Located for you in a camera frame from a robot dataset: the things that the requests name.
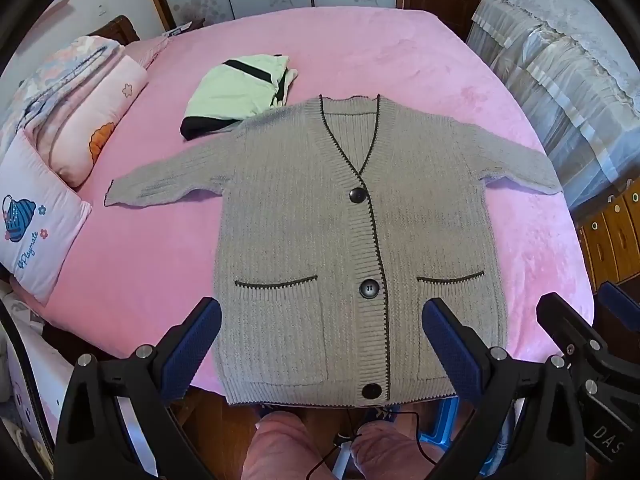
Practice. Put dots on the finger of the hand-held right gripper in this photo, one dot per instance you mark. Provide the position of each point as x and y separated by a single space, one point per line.
620 300
562 317

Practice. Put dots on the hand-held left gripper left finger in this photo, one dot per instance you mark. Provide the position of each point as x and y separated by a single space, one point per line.
192 350

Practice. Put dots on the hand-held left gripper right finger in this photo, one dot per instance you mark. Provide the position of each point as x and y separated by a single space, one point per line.
452 350

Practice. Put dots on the grey knitted cardigan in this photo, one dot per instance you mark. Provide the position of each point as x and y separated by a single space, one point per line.
300 220

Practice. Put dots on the wooden drawer cabinet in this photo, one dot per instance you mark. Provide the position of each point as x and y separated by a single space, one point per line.
615 240

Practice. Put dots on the blue plastic stool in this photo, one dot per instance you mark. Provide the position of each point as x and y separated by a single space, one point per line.
450 427

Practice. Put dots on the person's right leg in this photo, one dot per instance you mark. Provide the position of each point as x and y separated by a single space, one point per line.
390 455

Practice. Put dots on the person's leg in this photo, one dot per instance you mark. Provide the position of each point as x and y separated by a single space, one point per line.
390 455
285 450

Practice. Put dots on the person's left leg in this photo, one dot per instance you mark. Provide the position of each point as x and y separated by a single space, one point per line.
285 450

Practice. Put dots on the white printed box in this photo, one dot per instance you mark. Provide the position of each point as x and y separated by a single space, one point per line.
30 360

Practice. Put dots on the white cartoon print pillow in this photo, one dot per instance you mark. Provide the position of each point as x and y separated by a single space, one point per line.
40 220

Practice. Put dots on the white lace covered furniture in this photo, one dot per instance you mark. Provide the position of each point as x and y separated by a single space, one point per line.
565 70

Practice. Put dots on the pale green black-trimmed garment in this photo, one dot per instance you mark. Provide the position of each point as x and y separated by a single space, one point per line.
230 92

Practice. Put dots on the pink bed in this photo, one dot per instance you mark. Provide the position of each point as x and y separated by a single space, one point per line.
400 60

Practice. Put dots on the folded floral quilt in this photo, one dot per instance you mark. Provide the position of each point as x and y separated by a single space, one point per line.
55 75

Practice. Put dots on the papers beside headboard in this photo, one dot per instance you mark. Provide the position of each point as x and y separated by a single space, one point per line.
182 28

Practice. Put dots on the dark wooden headboard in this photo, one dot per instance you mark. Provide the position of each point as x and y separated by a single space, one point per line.
117 30

